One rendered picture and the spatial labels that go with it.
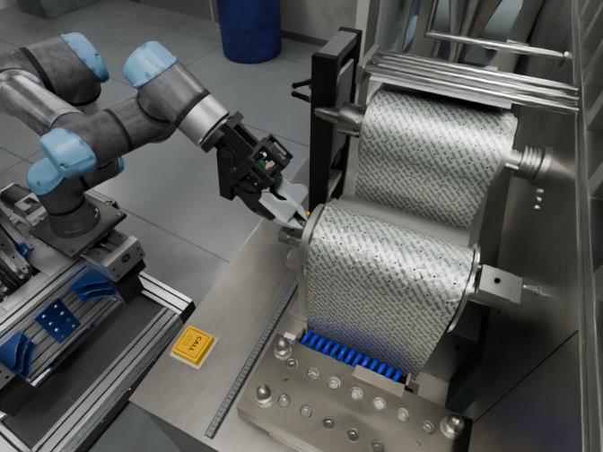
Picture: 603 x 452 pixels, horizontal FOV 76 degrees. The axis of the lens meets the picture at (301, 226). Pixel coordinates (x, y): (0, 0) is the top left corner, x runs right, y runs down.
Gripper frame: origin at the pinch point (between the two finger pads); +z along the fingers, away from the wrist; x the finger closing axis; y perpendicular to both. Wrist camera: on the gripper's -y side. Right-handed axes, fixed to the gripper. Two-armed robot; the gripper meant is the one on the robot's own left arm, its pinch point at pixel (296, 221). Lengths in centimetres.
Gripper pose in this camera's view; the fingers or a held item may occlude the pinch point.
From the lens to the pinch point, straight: 67.4
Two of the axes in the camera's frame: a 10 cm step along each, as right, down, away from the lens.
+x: 4.2, -6.7, 6.1
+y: 5.8, -3.2, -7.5
